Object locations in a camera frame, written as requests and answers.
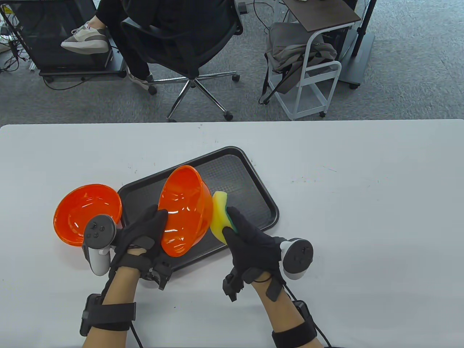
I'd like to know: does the person's left hand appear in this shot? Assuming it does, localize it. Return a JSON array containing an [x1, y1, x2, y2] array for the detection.
[[109, 205, 169, 279]]

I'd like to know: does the person's right hand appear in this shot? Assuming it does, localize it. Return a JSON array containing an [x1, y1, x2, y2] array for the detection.
[[222, 207, 287, 300]]

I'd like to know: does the green and yellow sponge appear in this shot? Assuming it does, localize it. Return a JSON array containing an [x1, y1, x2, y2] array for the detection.
[[210, 191, 238, 243]]

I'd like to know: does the person's left forearm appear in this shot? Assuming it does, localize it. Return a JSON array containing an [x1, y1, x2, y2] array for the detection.
[[82, 266, 140, 348]]

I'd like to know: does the dark brown serving tray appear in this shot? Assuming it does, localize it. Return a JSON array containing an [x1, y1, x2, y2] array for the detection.
[[117, 146, 279, 274]]

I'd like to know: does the black office chair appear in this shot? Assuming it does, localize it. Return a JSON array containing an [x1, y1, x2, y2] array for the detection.
[[120, 0, 244, 122]]

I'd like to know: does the grey jacket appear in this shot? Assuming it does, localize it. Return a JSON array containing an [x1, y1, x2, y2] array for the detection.
[[265, 22, 338, 95]]

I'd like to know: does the black display stand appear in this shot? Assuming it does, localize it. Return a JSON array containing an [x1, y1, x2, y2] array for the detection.
[[0, 0, 131, 80]]

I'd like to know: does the white cart with brown top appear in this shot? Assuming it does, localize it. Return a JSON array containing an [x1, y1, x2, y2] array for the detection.
[[266, 0, 362, 121]]

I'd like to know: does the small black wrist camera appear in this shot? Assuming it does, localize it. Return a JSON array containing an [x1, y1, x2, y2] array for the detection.
[[146, 260, 173, 290], [223, 272, 244, 302]]

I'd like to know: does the black forearm strap unit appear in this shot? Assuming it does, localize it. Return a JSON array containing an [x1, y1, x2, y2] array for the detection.
[[272, 301, 319, 348], [80, 294, 137, 336]]

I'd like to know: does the black glove cable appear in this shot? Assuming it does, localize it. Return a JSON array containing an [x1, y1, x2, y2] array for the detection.
[[129, 323, 144, 348], [283, 285, 332, 348]]

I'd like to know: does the tangle of black cables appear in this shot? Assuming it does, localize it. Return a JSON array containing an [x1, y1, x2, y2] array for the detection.
[[0, 22, 22, 73]]

